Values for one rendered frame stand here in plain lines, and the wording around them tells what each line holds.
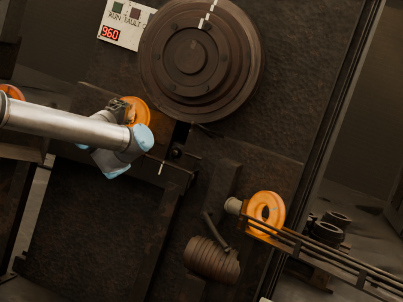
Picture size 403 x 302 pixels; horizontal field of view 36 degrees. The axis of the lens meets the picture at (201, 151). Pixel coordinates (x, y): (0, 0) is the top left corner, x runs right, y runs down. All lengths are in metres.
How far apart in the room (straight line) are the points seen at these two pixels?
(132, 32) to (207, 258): 0.95
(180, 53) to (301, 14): 0.49
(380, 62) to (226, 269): 6.37
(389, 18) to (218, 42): 6.27
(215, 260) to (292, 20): 0.93
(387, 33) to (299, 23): 5.98
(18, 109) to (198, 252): 0.82
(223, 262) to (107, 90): 0.87
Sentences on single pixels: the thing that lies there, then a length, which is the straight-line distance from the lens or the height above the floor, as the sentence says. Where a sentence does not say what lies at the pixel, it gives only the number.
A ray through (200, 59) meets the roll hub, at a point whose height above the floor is 1.12.
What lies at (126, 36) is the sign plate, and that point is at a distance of 2.55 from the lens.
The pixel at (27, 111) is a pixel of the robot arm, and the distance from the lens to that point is 1.79.
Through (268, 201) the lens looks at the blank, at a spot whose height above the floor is 0.75.
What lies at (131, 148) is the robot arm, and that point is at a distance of 2.00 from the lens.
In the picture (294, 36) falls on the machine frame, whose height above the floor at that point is 1.30.
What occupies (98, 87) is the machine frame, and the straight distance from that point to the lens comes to 2.61.
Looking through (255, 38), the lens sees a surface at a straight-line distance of 2.26.
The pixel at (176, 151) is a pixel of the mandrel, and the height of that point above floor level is 0.75.
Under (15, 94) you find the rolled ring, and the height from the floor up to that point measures 0.74.
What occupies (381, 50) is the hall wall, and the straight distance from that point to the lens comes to 8.33.
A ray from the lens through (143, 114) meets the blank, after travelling 2.39.
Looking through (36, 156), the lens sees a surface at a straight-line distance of 2.32.
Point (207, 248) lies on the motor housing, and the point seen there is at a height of 0.51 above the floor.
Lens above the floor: 1.18
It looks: 9 degrees down
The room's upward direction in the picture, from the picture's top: 19 degrees clockwise
